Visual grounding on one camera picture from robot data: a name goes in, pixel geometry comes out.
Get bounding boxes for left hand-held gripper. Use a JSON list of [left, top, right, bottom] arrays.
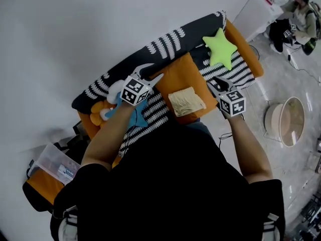
[[119, 63, 165, 107]]

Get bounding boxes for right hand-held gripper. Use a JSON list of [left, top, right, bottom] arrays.
[[206, 76, 247, 117]]

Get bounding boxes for cream yellow cloth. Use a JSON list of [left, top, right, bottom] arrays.
[[168, 86, 207, 117]]

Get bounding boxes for person's right forearm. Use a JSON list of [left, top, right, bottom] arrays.
[[227, 113, 273, 184]]

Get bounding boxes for person's left forearm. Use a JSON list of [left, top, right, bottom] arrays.
[[80, 101, 137, 172]]

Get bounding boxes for orange throw pillow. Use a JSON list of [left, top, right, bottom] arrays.
[[151, 52, 218, 125]]

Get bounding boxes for white flower pillow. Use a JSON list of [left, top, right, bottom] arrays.
[[106, 79, 126, 105]]

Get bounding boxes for green star pillow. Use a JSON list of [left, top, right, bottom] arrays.
[[202, 28, 238, 71]]

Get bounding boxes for blue star pillow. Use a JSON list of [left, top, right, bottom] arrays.
[[104, 91, 148, 128]]

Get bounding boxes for person's blue jeans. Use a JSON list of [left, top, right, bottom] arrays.
[[185, 118, 215, 142]]

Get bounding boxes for orange sofa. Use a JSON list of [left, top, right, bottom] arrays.
[[76, 18, 264, 169]]

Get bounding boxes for black white patterned blanket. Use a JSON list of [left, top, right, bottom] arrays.
[[72, 10, 256, 158]]

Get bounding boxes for orange flower pillow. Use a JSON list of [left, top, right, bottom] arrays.
[[89, 100, 117, 128]]

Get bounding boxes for white water dispenser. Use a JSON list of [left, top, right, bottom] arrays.
[[232, 0, 284, 42]]

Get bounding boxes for person's black shirt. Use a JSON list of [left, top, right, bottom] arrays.
[[50, 123, 285, 241]]

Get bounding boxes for clear plastic storage box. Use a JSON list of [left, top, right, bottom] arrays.
[[27, 142, 81, 186]]

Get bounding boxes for orange seat cushion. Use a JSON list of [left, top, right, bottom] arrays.
[[26, 168, 65, 205]]

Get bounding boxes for black office chair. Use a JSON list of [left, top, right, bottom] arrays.
[[22, 120, 88, 213]]

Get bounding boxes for black wire basket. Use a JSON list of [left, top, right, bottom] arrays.
[[248, 44, 260, 60]]

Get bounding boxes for thin floor cable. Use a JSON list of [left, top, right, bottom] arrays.
[[287, 54, 321, 82]]

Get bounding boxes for person's right backpack strap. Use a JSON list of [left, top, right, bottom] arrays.
[[263, 212, 285, 241]]

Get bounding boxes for person's backpack strap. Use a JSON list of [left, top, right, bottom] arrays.
[[263, 212, 285, 241], [50, 206, 79, 241]]

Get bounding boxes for person's left backpack strap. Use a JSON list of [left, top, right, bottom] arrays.
[[50, 206, 79, 241]]

